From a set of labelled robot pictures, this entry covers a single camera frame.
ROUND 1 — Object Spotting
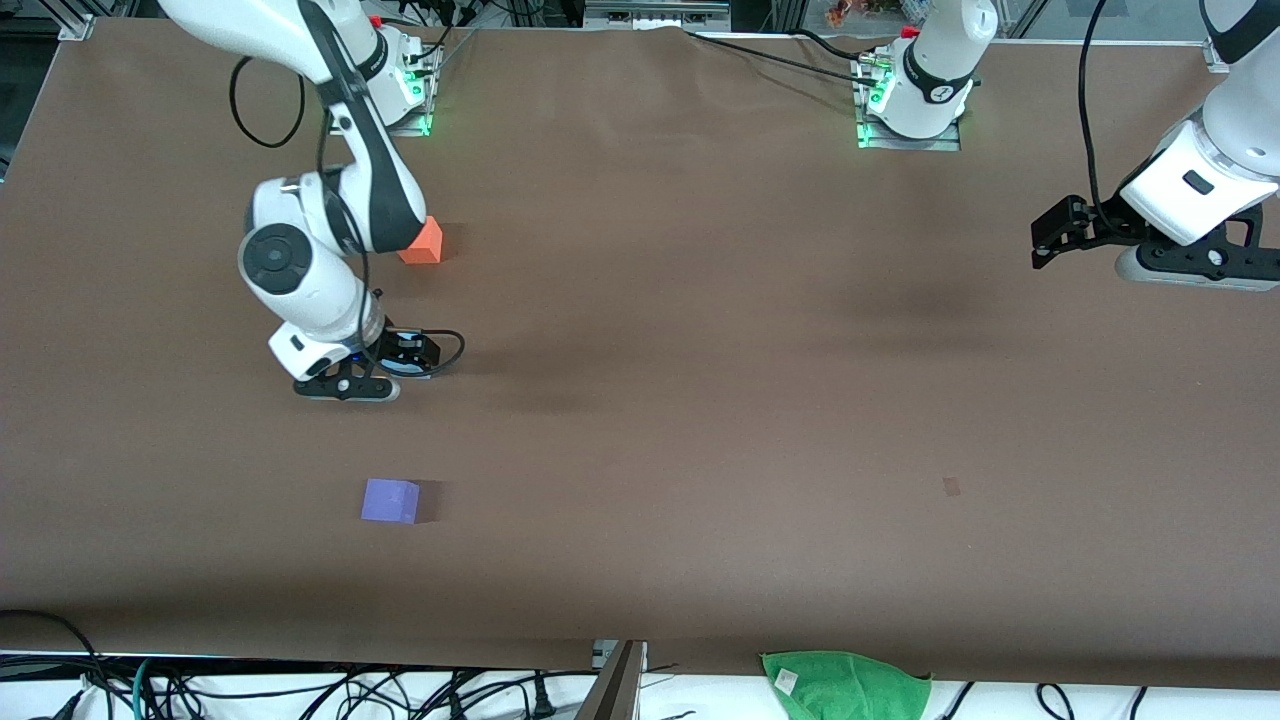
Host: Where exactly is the orange foam block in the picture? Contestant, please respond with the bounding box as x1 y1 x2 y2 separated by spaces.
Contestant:
398 215 444 266

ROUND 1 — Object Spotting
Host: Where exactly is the purple foam block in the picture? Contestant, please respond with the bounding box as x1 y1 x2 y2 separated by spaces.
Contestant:
361 478 421 525

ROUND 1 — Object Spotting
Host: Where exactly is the orange toy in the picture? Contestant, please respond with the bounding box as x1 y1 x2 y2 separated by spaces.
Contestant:
825 0 901 27

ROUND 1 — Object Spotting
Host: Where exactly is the aluminium profile bar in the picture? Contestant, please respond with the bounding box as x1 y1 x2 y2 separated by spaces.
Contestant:
575 640 647 720

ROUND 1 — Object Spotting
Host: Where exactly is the green microfibre cloth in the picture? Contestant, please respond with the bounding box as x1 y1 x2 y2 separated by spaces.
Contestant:
761 651 933 720

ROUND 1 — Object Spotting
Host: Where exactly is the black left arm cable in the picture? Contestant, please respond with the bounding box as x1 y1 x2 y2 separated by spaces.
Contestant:
1077 0 1113 231

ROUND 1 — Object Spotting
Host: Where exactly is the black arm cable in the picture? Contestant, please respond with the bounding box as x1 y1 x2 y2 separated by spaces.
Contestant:
229 55 467 379
1077 0 1113 231

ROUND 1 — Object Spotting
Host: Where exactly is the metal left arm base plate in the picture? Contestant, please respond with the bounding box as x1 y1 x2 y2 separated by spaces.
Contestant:
855 55 963 153

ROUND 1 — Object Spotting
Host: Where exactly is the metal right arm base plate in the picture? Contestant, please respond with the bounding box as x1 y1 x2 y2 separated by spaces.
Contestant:
385 45 433 138

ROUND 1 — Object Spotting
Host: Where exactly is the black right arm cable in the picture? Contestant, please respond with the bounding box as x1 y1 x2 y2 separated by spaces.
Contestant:
229 55 467 379

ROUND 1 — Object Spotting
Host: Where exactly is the aluminium frame rail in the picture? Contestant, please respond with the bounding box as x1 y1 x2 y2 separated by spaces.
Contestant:
585 0 732 31

